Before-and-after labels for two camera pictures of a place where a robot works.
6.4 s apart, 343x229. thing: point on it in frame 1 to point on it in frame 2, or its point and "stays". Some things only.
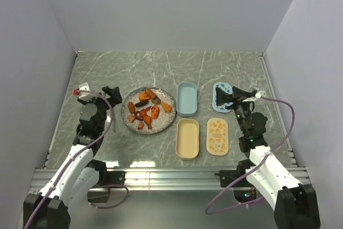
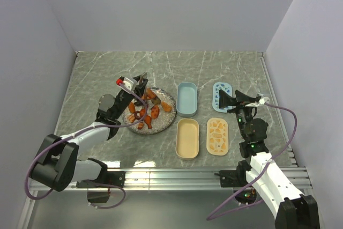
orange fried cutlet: x=166 y=107 stays
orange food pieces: x=149 y=93 stays
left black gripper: x=114 y=93 to x=139 y=89
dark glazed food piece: x=156 y=101 stays
